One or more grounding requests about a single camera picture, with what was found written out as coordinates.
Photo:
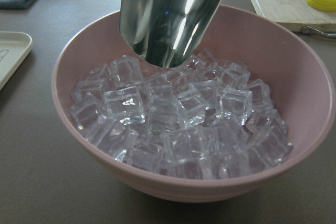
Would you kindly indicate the bamboo cutting board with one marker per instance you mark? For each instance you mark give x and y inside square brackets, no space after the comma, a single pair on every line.
[295,14]

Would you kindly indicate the cream serving tray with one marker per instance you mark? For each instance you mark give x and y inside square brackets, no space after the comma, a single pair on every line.
[15,47]

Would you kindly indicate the clear ice cubes pile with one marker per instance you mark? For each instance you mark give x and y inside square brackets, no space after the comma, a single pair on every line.
[205,119]

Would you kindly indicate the steel ice scoop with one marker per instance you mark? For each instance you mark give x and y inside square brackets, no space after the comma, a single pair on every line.
[165,32]

